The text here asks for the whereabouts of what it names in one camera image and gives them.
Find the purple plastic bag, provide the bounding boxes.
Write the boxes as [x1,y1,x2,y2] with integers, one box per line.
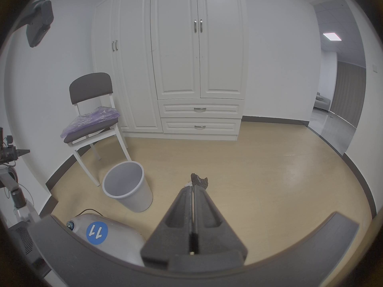
[60,106,119,138]

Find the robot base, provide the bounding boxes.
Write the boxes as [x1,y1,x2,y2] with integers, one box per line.
[8,213,147,277]

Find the white chair grey cushions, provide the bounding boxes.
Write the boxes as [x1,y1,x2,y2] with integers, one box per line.
[61,72,132,187]

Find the white trash bin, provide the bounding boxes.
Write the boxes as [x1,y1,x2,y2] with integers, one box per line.
[102,161,154,213]

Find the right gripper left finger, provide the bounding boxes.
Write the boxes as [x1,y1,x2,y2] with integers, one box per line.
[140,187,195,274]

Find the crumpled black plastic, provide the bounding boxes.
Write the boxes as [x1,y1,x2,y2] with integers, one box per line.
[191,173,209,190]

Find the white wardrobe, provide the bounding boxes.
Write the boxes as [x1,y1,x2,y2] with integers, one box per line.
[91,0,249,141]

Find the grey curtain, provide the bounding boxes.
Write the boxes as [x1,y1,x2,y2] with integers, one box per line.
[329,60,367,128]

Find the grey sofa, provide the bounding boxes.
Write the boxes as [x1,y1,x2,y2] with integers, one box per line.
[314,92,331,110]

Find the black cable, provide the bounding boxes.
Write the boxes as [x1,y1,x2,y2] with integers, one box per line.
[75,209,104,218]

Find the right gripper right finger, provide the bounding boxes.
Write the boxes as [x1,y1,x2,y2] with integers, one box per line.
[194,186,249,274]

